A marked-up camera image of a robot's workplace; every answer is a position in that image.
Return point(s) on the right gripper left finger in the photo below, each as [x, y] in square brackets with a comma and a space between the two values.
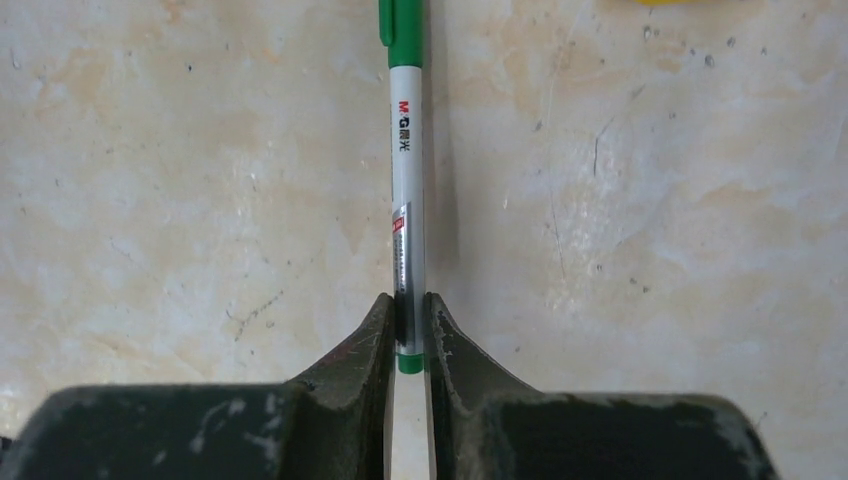
[332, 421]

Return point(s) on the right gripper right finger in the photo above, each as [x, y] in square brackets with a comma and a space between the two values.
[485, 423]

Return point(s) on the green whiteboard marker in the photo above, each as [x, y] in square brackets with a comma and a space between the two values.
[401, 31]

